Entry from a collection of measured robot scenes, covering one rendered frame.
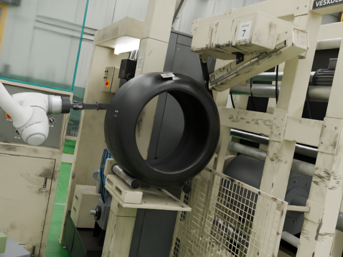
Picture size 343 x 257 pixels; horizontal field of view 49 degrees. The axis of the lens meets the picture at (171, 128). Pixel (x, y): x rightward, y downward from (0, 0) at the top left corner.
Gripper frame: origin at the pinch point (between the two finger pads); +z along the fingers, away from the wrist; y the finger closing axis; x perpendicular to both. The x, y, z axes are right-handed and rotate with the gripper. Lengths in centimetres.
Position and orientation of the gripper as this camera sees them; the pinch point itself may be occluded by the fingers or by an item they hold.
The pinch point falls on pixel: (104, 106)
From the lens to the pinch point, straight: 184.1
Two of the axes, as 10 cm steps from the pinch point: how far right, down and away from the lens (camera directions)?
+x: -0.6, 9.9, 1.1
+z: 9.1, 0.1, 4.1
